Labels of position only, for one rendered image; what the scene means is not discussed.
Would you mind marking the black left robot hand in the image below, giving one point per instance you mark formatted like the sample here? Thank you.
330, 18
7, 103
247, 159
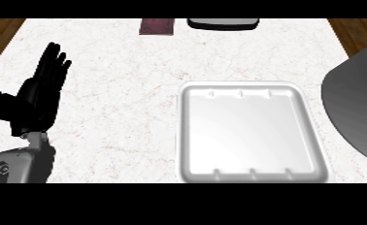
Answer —
43, 90

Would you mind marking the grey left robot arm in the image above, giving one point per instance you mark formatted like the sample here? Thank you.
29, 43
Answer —
22, 164

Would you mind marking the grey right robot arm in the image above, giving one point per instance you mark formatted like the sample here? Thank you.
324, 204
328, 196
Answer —
347, 106

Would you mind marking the white plastic tray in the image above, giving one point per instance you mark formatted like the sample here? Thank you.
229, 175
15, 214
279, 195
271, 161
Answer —
251, 132

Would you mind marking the dark red box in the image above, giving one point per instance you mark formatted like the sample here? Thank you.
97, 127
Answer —
157, 26

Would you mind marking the black and white appliance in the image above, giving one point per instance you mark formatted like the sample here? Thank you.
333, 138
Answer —
222, 24

